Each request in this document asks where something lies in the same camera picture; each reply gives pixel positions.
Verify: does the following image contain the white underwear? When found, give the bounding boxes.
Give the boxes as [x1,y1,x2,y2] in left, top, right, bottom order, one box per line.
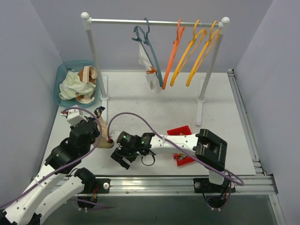
[139,43,162,94]

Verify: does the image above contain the teal plastic hanger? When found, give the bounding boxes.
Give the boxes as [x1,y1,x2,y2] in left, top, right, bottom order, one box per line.
[131,17,163,88]

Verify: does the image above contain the orange plastic hanger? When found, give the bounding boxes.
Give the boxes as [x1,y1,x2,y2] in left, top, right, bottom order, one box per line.
[162,19,185,90]

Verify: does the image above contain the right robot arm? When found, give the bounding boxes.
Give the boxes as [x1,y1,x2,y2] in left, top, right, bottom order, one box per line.
[111,129,232,194]

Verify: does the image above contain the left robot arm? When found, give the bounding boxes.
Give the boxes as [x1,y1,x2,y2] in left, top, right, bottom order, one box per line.
[0,118,102,225]

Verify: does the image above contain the orange clothespin on hanger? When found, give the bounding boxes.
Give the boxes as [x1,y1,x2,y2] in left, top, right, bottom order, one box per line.
[146,67,157,74]

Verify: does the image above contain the yellow hanger inner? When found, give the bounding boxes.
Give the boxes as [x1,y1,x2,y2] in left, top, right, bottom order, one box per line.
[170,20,207,86]

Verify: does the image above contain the yellow hanger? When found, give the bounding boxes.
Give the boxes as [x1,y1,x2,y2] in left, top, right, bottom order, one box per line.
[170,20,207,86]
[186,21,220,87]

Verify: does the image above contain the yellow hanger outer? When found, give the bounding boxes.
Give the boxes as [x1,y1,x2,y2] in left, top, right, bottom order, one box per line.
[186,21,220,87]

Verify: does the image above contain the pile of clothespins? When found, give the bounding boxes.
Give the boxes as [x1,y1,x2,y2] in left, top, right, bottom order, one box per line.
[173,153,189,161]

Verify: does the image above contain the red clothespin bin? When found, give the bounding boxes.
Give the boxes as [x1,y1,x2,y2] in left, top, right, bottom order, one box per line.
[167,125,194,166]

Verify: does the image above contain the beige pink garment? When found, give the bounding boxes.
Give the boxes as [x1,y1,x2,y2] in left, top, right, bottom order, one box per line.
[75,66,98,104]

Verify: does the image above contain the teal laundry basket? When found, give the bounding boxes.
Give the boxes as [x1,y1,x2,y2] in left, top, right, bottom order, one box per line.
[53,60,99,108]

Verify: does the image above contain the white clothes rack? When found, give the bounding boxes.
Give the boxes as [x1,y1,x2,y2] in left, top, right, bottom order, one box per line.
[81,12,230,126]

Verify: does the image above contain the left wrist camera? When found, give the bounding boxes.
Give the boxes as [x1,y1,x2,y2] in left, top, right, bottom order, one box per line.
[60,109,86,127]

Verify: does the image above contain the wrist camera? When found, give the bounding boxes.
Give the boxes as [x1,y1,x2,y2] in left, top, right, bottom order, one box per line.
[110,131,123,143]
[60,109,86,127]

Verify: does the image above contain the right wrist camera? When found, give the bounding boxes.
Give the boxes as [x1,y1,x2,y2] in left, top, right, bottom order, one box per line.
[110,131,123,143]

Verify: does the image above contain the aluminium frame rail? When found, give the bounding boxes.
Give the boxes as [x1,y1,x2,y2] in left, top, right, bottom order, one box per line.
[98,174,278,196]

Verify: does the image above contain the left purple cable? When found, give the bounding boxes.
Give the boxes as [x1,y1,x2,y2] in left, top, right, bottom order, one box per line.
[0,106,111,211]

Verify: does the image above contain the purple cable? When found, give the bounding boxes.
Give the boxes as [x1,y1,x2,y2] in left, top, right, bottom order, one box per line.
[0,106,111,211]
[107,112,245,187]

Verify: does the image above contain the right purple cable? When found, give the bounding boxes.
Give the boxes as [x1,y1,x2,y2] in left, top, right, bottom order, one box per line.
[107,112,245,187]

